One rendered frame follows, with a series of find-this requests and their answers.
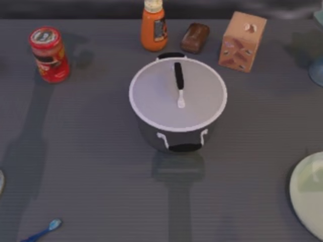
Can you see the blue toothbrush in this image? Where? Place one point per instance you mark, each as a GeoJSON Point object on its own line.
{"type": "Point", "coordinates": [49, 228]}

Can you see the brown chocolate bar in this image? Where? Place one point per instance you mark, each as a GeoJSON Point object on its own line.
{"type": "Point", "coordinates": [194, 37]}

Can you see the light blue glass object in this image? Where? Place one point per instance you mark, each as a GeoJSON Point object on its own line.
{"type": "Point", "coordinates": [317, 70]}

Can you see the orange sauce bottle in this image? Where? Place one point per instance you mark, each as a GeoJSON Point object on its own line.
{"type": "Point", "coordinates": [152, 30]}

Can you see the silver pot with lid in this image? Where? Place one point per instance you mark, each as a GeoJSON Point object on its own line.
{"type": "Point", "coordinates": [176, 141]}

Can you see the pale green plate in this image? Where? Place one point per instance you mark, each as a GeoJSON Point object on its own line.
{"type": "Point", "coordinates": [309, 196]}

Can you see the red can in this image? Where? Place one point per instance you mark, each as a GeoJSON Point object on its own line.
{"type": "Point", "coordinates": [50, 56]}

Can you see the gray pot lid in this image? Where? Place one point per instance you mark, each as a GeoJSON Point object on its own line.
{"type": "Point", "coordinates": [161, 98]}

